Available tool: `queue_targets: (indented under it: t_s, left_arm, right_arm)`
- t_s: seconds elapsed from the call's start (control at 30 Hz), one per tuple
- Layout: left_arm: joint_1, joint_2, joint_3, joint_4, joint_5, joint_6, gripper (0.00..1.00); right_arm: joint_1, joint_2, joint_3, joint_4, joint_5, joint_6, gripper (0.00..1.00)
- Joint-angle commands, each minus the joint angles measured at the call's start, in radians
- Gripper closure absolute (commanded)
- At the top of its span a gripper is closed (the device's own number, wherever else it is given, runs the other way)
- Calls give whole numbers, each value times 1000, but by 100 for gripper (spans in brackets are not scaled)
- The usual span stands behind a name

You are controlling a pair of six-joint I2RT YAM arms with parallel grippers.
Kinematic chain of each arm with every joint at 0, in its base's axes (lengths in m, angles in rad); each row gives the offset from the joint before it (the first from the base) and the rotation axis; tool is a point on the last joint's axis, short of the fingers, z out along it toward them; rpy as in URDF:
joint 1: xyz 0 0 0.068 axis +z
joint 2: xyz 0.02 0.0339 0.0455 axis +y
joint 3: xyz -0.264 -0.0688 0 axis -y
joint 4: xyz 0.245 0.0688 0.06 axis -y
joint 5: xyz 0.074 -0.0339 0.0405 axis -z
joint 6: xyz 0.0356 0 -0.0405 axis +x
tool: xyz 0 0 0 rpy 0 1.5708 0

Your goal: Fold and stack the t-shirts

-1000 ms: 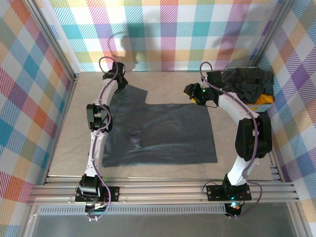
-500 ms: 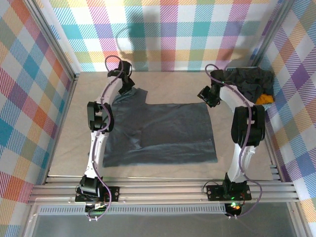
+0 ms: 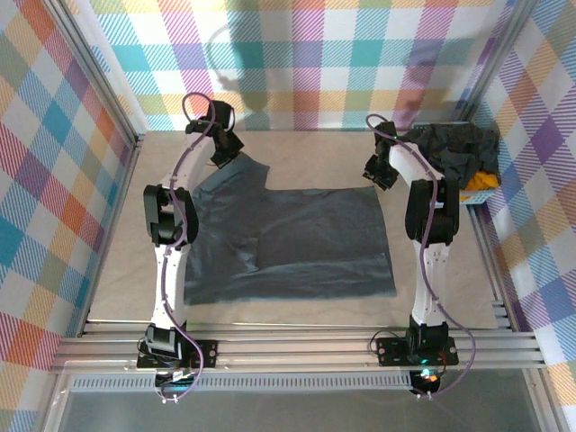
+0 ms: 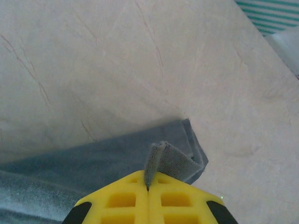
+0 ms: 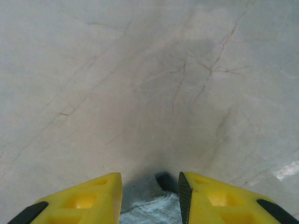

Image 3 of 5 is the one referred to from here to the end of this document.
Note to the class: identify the yellow crumpled t-shirt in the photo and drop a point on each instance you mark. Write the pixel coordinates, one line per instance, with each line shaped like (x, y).
(485, 181)

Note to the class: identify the dark crumpled t-shirt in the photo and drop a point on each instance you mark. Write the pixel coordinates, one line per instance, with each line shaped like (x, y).
(454, 148)

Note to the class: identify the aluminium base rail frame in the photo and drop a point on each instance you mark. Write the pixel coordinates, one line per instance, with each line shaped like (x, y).
(292, 348)

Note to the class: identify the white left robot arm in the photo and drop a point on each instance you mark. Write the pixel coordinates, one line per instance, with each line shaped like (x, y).
(168, 279)

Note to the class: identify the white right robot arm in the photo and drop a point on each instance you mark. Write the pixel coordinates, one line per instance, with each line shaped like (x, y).
(429, 279)

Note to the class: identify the aluminium frame post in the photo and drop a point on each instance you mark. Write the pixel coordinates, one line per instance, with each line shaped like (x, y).
(497, 58)
(96, 76)

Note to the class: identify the grey t-shirt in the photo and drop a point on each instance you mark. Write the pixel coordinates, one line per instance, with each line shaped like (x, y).
(315, 234)

